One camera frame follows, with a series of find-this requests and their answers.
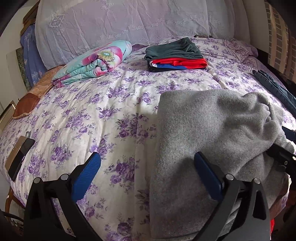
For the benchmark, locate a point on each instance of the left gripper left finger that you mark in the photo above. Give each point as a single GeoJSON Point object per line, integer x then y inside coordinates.
{"type": "Point", "coordinates": [41, 220]}

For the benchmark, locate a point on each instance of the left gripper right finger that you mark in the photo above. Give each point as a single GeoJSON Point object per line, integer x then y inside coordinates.
{"type": "Point", "coordinates": [252, 222]}

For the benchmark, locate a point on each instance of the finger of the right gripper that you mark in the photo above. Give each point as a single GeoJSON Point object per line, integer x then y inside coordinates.
{"type": "Point", "coordinates": [285, 158]}

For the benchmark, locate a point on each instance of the grey sweatpants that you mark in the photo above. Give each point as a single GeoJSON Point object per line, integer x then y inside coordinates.
{"type": "Point", "coordinates": [233, 131]}

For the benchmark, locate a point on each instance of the black smartphone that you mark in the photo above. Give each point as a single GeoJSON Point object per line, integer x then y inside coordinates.
{"type": "Point", "coordinates": [17, 162]}

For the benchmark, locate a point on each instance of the dark blue jeans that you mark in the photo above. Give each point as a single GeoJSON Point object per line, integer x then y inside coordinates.
{"type": "Point", "coordinates": [285, 97]}

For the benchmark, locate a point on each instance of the gold flat box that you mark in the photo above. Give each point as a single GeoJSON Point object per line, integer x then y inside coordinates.
{"type": "Point", "coordinates": [14, 151]}

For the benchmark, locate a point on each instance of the striped beige curtain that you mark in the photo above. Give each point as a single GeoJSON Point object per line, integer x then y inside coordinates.
{"type": "Point", "coordinates": [281, 51]}

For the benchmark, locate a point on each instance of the brown tan pillow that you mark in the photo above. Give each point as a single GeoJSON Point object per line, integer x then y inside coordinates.
{"type": "Point", "coordinates": [31, 99]}

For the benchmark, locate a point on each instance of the purple floral bedspread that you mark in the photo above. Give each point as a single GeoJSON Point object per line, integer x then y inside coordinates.
{"type": "Point", "coordinates": [115, 115]}

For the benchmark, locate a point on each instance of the stack of folded clothes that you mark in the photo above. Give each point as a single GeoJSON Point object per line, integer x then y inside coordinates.
{"type": "Point", "coordinates": [182, 54]}

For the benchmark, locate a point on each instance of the blue patterned cloth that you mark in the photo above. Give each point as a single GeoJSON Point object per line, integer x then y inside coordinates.
{"type": "Point", "coordinates": [34, 66]}

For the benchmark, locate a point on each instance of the folded teal floral blanket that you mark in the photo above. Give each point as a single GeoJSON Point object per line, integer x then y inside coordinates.
{"type": "Point", "coordinates": [93, 63]}

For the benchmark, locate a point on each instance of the lavender lace headboard cover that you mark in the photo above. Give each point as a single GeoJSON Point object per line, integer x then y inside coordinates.
{"type": "Point", "coordinates": [67, 29]}

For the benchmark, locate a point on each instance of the gold picture frame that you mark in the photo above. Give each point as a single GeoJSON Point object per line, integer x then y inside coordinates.
{"type": "Point", "coordinates": [7, 115]}

